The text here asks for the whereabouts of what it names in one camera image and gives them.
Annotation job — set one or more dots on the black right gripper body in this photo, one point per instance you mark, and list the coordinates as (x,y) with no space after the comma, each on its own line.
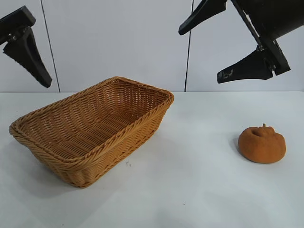
(273,16)

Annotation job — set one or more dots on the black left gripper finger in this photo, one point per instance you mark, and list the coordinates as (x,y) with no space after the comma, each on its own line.
(28,54)

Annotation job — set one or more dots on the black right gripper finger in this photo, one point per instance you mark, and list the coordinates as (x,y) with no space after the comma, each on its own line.
(202,16)
(249,69)

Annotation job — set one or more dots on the woven wicker rectangular basket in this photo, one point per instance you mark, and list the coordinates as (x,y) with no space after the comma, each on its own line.
(78,133)

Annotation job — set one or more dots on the orange fruit with stem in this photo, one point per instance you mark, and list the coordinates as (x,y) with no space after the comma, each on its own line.
(261,149)

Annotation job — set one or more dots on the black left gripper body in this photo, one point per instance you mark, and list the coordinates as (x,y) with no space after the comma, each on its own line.
(19,21)

